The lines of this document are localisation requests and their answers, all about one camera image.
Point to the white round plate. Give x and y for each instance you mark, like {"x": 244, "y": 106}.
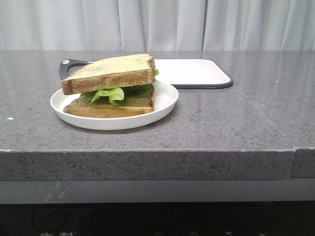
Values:
{"x": 165, "y": 98}

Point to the white cutting board grey rim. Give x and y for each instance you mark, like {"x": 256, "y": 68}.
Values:
{"x": 192, "y": 74}

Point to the bread slice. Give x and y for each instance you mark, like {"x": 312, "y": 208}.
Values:
{"x": 115, "y": 112}
{"x": 116, "y": 72}

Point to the green lettuce leaf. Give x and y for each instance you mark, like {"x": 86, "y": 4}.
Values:
{"x": 135, "y": 90}

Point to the white curtain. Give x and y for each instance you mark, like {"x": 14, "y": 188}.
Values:
{"x": 157, "y": 25}

